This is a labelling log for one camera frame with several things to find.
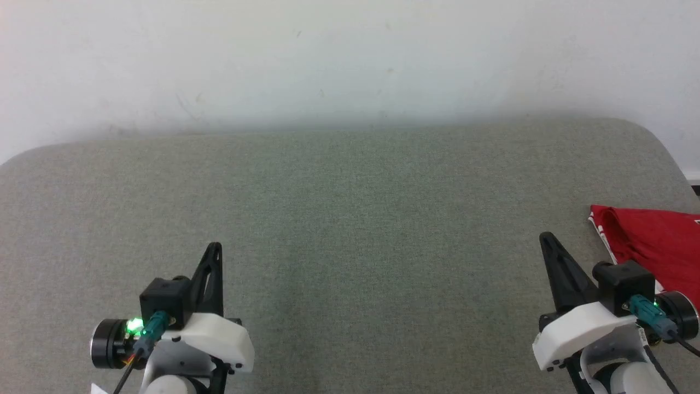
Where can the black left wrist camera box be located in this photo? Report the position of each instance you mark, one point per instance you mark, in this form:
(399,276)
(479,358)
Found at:
(164,298)

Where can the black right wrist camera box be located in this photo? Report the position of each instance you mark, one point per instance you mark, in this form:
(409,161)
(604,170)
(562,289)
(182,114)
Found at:
(623,284)

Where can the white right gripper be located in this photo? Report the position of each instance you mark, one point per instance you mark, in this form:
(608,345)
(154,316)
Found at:
(574,331)

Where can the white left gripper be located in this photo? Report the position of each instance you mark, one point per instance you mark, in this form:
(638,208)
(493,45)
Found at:
(219,339)

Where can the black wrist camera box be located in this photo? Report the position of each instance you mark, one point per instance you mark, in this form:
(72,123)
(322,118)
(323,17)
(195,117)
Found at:
(164,298)
(623,284)

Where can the red shirt with white sleeves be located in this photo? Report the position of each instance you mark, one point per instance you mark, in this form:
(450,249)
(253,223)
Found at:
(661,241)

